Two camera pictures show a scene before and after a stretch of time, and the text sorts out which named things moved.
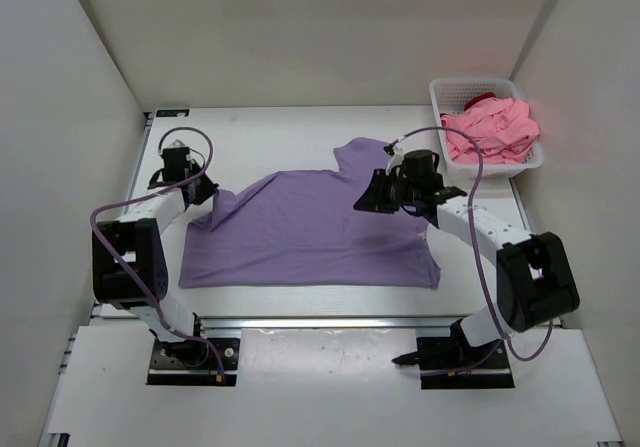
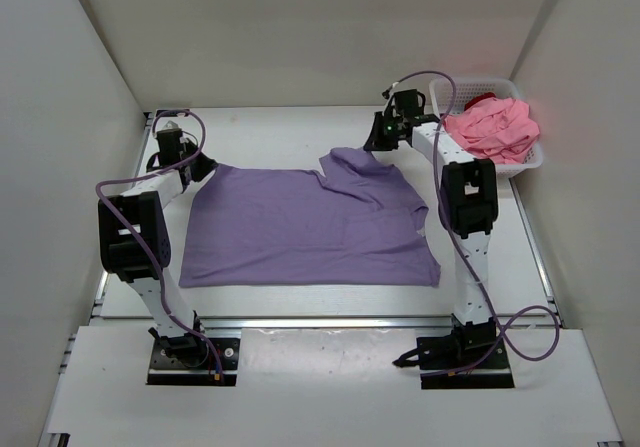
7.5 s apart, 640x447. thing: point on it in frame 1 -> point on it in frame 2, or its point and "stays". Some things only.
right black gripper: x=376 y=198 -> x=379 y=142
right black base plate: x=448 y=363 stays
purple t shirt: x=301 y=229 stays
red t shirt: x=478 y=99 stays
